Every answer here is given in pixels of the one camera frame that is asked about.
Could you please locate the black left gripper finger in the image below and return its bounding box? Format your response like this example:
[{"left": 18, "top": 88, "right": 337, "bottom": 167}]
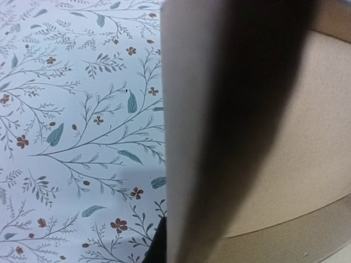
[{"left": 142, "top": 216, "right": 167, "bottom": 263}]

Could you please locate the brown cardboard box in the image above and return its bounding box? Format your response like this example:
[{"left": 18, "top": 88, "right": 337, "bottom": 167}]
[{"left": 160, "top": 1, "right": 350, "bottom": 262}]

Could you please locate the floral patterned table mat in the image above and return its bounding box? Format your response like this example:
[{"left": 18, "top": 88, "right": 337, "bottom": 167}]
[{"left": 1, "top": 1, "right": 167, "bottom": 262}]

